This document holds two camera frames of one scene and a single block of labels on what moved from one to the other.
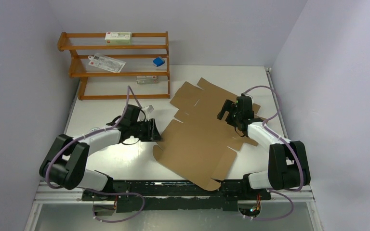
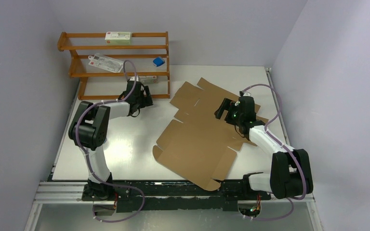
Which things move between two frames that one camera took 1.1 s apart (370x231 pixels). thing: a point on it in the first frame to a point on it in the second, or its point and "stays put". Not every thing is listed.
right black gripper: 230,106 stays put
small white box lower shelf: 147,79 stays put
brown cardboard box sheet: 198,148 stays put
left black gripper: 151,134 to 146,100
